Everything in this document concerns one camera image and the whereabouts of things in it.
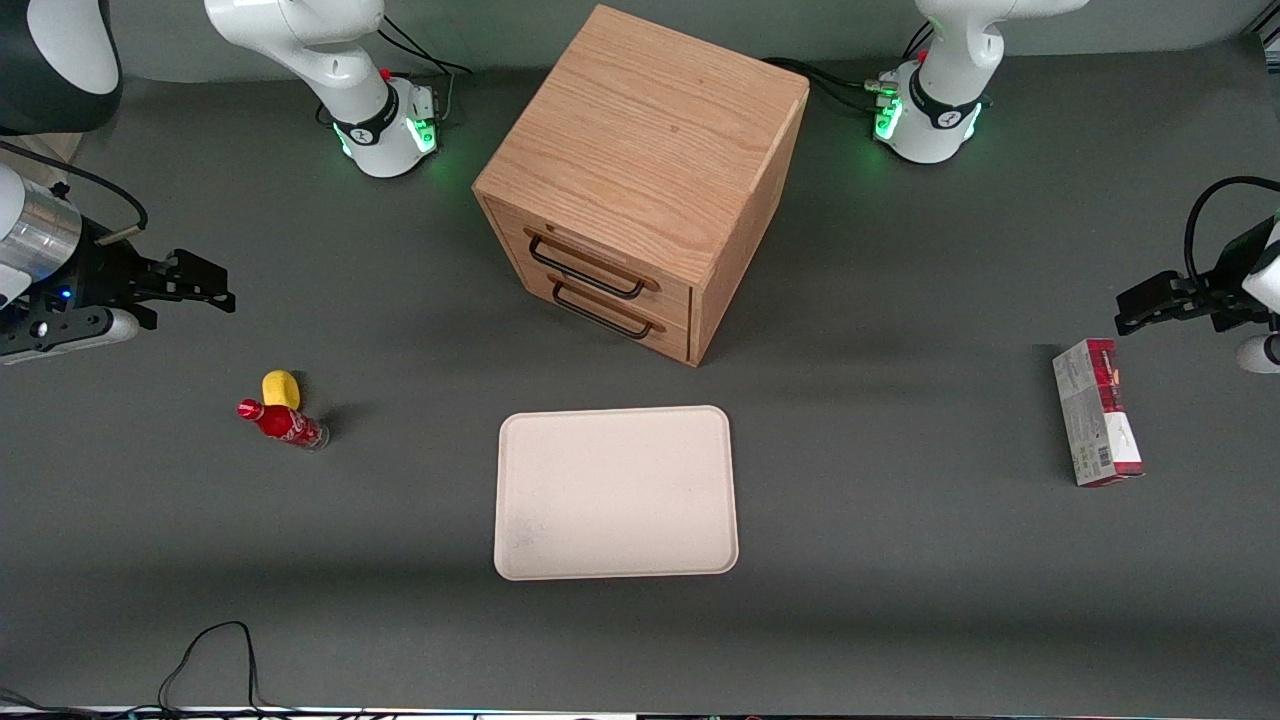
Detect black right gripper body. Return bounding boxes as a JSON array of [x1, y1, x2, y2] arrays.
[[55, 222, 173, 331]]

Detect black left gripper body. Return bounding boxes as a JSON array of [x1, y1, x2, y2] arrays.
[[1205, 215, 1279, 334]]

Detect red coke bottle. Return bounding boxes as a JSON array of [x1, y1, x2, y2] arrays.
[[237, 398, 330, 452]]

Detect cream rectangular tray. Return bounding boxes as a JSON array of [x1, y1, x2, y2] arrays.
[[493, 404, 741, 582]]

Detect grey and red carton box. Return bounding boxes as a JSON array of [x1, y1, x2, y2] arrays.
[[1051, 338, 1146, 489]]

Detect wooden two-drawer cabinet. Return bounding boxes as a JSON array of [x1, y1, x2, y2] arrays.
[[471, 3, 811, 369]]

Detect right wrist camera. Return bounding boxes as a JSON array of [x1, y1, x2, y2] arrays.
[[0, 306, 141, 366]]

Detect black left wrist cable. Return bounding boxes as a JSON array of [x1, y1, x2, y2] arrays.
[[1183, 175, 1280, 293]]

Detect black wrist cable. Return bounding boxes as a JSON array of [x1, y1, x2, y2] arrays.
[[1183, 175, 1280, 293], [0, 140, 151, 247]]

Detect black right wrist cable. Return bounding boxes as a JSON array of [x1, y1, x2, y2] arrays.
[[0, 140, 151, 247]]

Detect black right arm base cables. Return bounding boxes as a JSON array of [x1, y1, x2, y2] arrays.
[[316, 12, 475, 129]]

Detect black arm base cables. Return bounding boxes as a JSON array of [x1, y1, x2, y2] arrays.
[[316, 12, 475, 129], [762, 18, 936, 117]]

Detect black looped cable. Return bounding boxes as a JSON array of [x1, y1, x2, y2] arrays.
[[0, 620, 301, 719]]

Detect black metal drawer handle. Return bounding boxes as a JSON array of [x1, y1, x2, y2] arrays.
[[551, 281, 654, 341], [527, 234, 648, 301]]

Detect black left arm base cables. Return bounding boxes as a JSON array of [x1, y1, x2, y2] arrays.
[[762, 18, 936, 117]]

